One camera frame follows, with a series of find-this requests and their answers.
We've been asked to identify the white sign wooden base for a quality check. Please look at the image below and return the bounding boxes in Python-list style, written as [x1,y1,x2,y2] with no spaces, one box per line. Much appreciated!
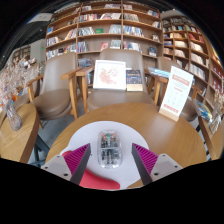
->
[158,65,195,122]

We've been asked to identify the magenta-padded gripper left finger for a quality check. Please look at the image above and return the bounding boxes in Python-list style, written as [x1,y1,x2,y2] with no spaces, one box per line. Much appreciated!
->
[41,143,92,186]

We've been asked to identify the white framed picture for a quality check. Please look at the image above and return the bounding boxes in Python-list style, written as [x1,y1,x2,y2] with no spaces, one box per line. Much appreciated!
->
[92,59,127,91]

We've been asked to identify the distant wooden bookshelf unit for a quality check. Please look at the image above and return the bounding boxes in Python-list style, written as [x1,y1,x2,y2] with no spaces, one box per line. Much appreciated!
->
[11,44,33,68]

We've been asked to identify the beige armchair wooden arms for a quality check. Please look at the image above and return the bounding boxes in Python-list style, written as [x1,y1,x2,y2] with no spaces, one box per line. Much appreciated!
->
[156,55,204,123]
[26,51,83,129]
[75,48,161,114]

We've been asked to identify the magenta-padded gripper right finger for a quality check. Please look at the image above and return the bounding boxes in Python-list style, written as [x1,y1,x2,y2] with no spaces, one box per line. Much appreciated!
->
[131,143,184,186]

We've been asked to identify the wide wooden bookshelf unit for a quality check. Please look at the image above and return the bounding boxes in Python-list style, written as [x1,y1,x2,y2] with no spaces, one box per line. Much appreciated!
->
[44,3,164,84]

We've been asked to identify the transparent computer mouse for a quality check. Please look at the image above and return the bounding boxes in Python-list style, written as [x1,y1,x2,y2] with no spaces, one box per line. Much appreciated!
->
[97,129,123,169]

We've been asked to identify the white mouse pad red rest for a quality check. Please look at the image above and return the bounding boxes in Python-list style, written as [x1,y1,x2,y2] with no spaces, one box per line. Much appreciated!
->
[61,120,150,191]

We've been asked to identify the dark book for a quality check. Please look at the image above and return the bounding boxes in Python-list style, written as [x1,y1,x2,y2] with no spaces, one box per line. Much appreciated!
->
[125,69,144,92]

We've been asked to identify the stack of colourful books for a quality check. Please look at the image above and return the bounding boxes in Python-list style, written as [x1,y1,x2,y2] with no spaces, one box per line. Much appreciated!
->
[192,99,213,123]

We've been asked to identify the stack of pale blue books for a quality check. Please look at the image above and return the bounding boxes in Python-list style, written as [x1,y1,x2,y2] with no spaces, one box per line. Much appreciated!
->
[147,66,172,79]

